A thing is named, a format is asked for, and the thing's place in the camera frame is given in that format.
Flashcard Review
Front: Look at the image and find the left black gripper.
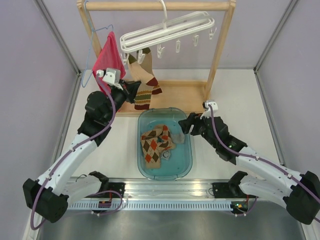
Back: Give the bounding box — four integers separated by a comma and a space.
103, 78, 142, 123

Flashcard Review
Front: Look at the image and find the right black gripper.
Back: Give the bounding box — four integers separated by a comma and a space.
178, 110, 219, 149

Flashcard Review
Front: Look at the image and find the cream striped sock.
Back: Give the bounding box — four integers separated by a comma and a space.
140, 47, 163, 95
128, 54, 155, 111

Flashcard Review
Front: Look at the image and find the grey ankle sock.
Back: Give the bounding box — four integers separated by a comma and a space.
171, 132, 185, 144
160, 150, 171, 161

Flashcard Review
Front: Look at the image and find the argyle patterned sock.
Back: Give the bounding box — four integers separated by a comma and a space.
140, 124, 176, 151

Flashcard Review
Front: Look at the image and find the white clip sock hanger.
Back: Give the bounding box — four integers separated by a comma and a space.
119, 0, 217, 64

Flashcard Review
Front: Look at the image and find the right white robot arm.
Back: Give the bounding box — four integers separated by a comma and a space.
178, 112, 320, 225

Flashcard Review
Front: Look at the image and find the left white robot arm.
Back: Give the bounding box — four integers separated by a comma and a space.
22, 79, 141, 230

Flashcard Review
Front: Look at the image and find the wooden clothes rack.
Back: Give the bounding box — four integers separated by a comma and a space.
86, 0, 236, 114

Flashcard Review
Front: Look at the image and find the red mesh cloth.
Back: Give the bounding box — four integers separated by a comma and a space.
92, 31, 126, 79

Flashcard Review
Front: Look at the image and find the blue translucent plastic bin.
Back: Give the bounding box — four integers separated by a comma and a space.
137, 107, 193, 181

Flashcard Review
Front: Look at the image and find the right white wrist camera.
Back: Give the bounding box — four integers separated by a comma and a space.
200, 100, 219, 119

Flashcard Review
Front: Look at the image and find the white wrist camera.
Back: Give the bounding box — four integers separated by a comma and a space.
200, 100, 219, 119
96, 68, 123, 90

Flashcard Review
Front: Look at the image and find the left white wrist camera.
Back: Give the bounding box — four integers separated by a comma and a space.
96, 68, 123, 90

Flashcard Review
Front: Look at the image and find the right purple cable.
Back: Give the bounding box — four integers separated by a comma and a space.
209, 104, 320, 205

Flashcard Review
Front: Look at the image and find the purple cable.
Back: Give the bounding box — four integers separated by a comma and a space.
30, 77, 116, 231
209, 104, 320, 205

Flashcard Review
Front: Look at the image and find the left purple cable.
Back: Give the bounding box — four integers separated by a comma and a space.
30, 77, 116, 231

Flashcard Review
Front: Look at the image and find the aluminium mounting rail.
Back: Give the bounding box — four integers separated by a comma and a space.
64, 176, 308, 201

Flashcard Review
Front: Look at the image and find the blue wire hanger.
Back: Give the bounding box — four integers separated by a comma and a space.
77, 0, 114, 88

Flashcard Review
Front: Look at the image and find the left aluminium frame post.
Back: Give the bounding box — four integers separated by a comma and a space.
33, 0, 81, 77

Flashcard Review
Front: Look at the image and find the aluminium frame post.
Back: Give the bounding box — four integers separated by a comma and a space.
33, 0, 81, 77
253, 0, 299, 75

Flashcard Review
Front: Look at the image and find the slotted cable duct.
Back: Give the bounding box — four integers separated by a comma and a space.
68, 200, 233, 211

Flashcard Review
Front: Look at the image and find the right aluminium frame post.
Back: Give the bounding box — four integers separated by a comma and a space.
253, 0, 299, 75

